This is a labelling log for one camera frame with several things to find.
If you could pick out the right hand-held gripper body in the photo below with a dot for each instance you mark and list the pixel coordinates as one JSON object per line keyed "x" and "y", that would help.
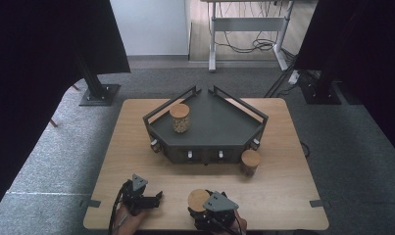
{"x": 218, "y": 215}

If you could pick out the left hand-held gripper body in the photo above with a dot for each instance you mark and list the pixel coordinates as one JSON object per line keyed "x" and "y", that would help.
{"x": 133, "y": 197}

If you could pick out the glass jar with green beans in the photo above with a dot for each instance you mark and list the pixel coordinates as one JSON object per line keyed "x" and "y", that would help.
{"x": 197, "y": 199}

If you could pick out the glass jar with dark contents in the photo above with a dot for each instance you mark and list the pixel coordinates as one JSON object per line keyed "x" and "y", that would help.
{"x": 250, "y": 159}

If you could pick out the dark grey corner shelf rack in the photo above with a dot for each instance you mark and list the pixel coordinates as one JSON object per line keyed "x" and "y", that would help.
{"x": 218, "y": 127}

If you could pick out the glass jar with pale beans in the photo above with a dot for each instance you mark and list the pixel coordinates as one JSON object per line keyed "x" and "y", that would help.
{"x": 180, "y": 119}

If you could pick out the person's right hand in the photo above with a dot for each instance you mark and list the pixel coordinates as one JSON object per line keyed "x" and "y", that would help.
{"x": 240, "y": 226}

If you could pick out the person's left hand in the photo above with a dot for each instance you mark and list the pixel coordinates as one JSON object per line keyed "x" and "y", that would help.
{"x": 128, "y": 223}

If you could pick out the black metal stand with base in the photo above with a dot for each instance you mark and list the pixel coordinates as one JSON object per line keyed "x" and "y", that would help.
{"x": 320, "y": 93}
{"x": 98, "y": 94}

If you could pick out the white power strip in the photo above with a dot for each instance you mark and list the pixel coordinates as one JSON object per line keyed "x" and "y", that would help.
{"x": 293, "y": 77}

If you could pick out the large black curtain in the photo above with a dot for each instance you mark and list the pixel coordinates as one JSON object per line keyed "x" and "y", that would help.
{"x": 31, "y": 65}

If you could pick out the grey table bracket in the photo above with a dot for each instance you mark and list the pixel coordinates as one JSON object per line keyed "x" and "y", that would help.
{"x": 320, "y": 203}
{"x": 91, "y": 203}

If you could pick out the white desk frame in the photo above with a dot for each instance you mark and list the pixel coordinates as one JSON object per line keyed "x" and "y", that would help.
{"x": 247, "y": 24}

